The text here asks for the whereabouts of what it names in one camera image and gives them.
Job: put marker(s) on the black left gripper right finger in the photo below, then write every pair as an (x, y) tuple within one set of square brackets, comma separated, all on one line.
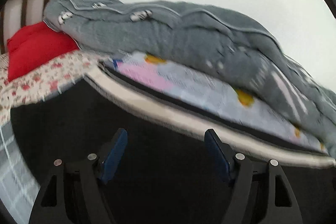
[(260, 191)]

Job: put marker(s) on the fruit-print plastic bed cover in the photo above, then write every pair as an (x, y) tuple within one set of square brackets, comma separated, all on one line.
[(19, 188)]

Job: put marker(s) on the floral bed sheet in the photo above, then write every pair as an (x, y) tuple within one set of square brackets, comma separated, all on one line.
[(44, 80)]

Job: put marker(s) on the black pants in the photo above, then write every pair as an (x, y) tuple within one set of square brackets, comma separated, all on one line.
[(166, 173)]

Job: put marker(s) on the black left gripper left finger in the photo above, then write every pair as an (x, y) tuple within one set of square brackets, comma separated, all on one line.
[(73, 191)]

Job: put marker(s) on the red pillow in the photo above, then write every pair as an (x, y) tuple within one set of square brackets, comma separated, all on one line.
[(35, 45)]

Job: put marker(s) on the grey floral quilt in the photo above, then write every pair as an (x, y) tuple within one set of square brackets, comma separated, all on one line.
[(222, 43)]

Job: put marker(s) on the dark wooden headboard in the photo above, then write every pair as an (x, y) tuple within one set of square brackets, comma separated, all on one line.
[(16, 14)]

